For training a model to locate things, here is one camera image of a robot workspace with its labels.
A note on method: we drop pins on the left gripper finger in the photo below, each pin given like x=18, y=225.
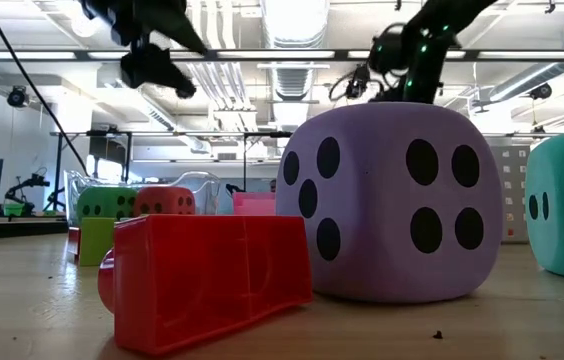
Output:
x=179, y=30
x=147, y=67

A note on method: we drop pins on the red foam die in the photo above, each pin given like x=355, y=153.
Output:
x=162, y=197

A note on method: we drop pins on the green foam die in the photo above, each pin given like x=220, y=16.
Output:
x=102, y=200

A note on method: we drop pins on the red stepped toy block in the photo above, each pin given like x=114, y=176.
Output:
x=187, y=280

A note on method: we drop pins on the black background robot arm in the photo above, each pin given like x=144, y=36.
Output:
x=38, y=180
x=59, y=192

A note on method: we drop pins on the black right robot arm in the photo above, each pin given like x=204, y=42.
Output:
x=432, y=50

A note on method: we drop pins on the clear plastic bin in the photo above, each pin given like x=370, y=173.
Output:
x=209, y=192

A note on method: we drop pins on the person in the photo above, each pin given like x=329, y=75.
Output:
x=272, y=186

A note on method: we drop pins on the pink plastic bin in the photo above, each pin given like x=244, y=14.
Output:
x=254, y=205

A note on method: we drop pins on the lime green toy block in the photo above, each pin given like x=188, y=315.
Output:
x=97, y=240

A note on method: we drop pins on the magenta small toy block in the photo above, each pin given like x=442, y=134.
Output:
x=73, y=242

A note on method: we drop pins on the green background basket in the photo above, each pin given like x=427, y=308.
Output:
x=13, y=210

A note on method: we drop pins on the purple foam die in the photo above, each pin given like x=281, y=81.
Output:
x=372, y=210

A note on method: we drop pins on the small black debris speck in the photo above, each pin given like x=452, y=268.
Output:
x=437, y=334

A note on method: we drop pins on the black background table frame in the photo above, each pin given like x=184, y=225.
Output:
x=128, y=155

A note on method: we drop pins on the silver ceiling air duct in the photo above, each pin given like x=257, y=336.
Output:
x=294, y=30

